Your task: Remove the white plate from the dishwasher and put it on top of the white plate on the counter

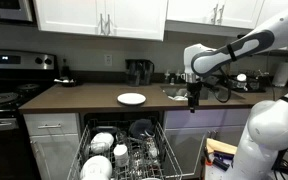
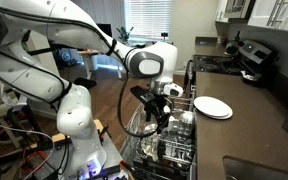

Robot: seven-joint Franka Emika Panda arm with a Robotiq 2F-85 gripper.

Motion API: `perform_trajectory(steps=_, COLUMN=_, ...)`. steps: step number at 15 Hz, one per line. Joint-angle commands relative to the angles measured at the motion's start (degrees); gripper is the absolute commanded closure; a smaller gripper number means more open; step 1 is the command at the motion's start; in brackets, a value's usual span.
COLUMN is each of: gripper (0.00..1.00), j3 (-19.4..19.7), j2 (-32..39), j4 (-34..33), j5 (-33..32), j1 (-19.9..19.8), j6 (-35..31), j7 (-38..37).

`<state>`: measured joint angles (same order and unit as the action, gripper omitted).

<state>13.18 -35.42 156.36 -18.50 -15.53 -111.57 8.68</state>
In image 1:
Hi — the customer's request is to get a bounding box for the orange tool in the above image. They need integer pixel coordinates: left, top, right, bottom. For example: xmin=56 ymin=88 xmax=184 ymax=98
xmin=203 ymin=146 xmax=214 ymax=167

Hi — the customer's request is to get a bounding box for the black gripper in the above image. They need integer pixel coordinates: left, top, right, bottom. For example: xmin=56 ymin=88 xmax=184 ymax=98
xmin=186 ymin=80 xmax=204 ymax=114

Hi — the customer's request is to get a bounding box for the black electric stove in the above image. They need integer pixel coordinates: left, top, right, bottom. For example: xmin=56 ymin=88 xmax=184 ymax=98
xmin=0 ymin=49 xmax=60 ymax=180

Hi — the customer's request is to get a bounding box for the robot mount table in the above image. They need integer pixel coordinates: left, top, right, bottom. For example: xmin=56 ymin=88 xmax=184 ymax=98
xmin=202 ymin=156 xmax=238 ymax=180

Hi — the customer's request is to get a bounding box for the wide white upper cabinet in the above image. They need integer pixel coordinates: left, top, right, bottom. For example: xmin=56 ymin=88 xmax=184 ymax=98
xmin=33 ymin=0 xmax=169 ymax=42

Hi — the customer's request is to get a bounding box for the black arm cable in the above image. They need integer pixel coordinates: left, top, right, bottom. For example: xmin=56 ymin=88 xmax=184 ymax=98
xmin=202 ymin=66 xmax=234 ymax=104

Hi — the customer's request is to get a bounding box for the silver drawer handle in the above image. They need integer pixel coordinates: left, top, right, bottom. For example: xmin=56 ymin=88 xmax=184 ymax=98
xmin=37 ymin=123 xmax=63 ymax=130

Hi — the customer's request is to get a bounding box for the wooden board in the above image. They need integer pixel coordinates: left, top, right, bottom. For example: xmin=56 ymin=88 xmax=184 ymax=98
xmin=205 ymin=137 xmax=239 ymax=156

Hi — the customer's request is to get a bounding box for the wire dishwasher rack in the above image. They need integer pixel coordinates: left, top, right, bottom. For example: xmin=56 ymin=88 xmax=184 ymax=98
xmin=66 ymin=119 xmax=184 ymax=180

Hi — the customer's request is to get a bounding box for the white lower cabinet door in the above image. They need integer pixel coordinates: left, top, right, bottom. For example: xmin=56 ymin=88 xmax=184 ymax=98
xmin=28 ymin=133 xmax=82 ymax=180

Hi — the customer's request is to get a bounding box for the paper towel roll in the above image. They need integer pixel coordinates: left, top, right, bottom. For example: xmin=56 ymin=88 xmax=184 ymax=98
xmin=271 ymin=60 xmax=288 ymax=88

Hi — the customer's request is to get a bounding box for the steel microwave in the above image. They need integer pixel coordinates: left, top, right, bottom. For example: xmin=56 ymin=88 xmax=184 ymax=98
xmin=0 ymin=0 xmax=36 ymax=24

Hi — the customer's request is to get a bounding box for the white-lidded jar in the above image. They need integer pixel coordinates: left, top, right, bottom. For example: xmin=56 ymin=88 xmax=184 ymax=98
xmin=235 ymin=73 xmax=249 ymax=90

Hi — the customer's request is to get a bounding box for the clear drinking glass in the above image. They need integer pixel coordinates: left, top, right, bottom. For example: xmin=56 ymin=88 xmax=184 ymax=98
xmin=145 ymin=136 xmax=160 ymax=160
xmin=115 ymin=130 xmax=129 ymax=145

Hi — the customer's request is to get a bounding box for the white dish cloth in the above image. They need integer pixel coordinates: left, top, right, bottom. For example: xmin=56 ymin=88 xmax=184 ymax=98
xmin=167 ymin=94 xmax=189 ymax=102

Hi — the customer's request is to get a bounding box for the white wall outlet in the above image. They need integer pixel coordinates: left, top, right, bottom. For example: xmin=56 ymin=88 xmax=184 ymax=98
xmin=103 ymin=53 xmax=113 ymax=67

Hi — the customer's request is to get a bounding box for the kitchen sink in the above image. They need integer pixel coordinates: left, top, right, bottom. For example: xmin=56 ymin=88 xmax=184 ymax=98
xmin=160 ymin=84 xmax=247 ymax=102

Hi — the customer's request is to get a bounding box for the small dish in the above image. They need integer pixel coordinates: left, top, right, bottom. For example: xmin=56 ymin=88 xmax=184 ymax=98
xmin=53 ymin=76 xmax=78 ymax=88

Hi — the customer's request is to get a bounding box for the silver lower cabinet handle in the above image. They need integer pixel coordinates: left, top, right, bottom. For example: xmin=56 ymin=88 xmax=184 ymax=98
xmin=30 ymin=139 xmax=40 ymax=158

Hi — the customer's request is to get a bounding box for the silver cabinet handle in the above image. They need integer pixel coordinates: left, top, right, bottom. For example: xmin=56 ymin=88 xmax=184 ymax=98
xmin=211 ymin=3 xmax=219 ymax=25
xmin=99 ymin=13 xmax=105 ymax=36
xmin=106 ymin=13 xmax=112 ymax=36
xmin=30 ymin=139 xmax=40 ymax=158
xmin=217 ymin=4 xmax=225 ymax=26

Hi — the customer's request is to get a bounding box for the dark round container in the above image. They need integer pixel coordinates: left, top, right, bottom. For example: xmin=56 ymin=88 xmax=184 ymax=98
xmin=128 ymin=118 xmax=155 ymax=139

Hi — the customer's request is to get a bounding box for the white drawer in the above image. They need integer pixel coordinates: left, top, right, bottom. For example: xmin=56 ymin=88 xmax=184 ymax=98
xmin=23 ymin=112 xmax=82 ymax=137

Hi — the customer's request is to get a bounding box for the black counter dish tray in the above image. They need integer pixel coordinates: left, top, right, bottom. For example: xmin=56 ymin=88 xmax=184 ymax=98
xmin=228 ymin=69 xmax=272 ymax=94

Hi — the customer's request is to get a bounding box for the black coffee maker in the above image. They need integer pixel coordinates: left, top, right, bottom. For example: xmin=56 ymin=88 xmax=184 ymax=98
xmin=124 ymin=58 xmax=156 ymax=87

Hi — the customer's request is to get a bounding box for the blue-rimmed container lid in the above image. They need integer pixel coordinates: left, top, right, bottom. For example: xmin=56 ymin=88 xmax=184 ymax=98
xmin=92 ymin=125 xmax=119 ymax=135

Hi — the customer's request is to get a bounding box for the dark bottle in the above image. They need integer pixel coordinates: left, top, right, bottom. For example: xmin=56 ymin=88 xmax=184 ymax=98
xmin=61 ymin=58 xmax=73 ymax=80

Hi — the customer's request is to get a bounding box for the white under-sink cabinet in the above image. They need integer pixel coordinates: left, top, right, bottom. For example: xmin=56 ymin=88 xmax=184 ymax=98
xmin=163 ymin=108 xmax=252 ymax=178

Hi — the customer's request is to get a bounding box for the dark blue tool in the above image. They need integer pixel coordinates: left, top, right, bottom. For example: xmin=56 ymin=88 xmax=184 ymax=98
xmin=213 ymin=150 xmax=235 ymax=162

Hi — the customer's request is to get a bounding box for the white bowl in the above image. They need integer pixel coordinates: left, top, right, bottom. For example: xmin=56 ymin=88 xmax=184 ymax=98
xmin=89 ymin=132 xmax=115 ymax=155
xmin=79 ymin=166 xmax=102 ymax=180
xmin=82 ymin=155 xmax=114 ymax=178

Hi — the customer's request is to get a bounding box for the black tool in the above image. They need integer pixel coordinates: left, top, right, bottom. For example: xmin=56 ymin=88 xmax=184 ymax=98
xmin=212 ymin=157 xmax=232 ymax=172

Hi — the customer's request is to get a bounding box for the white printed mug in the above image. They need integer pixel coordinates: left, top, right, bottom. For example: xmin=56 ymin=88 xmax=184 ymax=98
xmin=113 ymin=143 xmax=130 ymax=168

